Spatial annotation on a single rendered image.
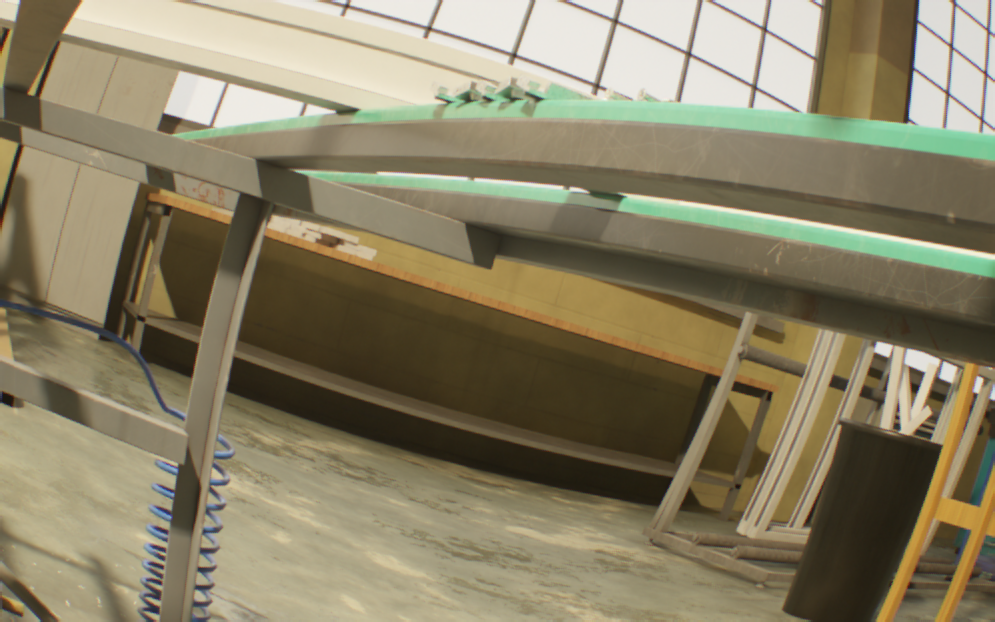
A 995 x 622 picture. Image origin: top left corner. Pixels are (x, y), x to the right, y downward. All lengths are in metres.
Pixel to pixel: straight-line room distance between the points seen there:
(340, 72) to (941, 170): 0.67
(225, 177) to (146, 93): 6.08
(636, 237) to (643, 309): 7.91
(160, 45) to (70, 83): 6.28
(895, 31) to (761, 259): 9.07
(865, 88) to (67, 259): 5.80
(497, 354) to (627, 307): 0.84
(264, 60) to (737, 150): 0.53
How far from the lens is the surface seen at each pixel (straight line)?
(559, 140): 0.74
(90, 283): 7.34
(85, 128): 1.25
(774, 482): 6.36
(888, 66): 9.87
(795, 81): 9.68
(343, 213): 1.32
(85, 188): 7.30
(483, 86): 0.84
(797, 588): 5.02
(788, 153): 0.56
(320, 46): 1.06
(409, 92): 1.08
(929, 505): 3.84
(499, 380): 8.64
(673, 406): 9.22
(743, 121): 0.60
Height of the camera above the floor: 0.75
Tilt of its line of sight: 1 degrees up
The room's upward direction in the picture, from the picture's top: 17 degrees clockwise
